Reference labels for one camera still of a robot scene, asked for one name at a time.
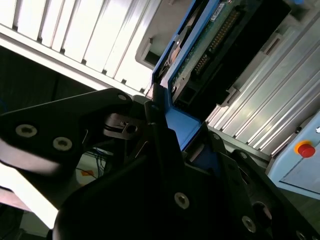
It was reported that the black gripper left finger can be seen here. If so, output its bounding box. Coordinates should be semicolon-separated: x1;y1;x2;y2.
0;83;199;226

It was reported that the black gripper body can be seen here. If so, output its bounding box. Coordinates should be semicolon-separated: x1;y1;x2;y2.
51;154;251;240

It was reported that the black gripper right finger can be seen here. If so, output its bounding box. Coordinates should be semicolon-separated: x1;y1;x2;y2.
199;121;320;240

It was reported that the hard disk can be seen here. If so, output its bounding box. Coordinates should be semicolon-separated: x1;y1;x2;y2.
151;0;305;176

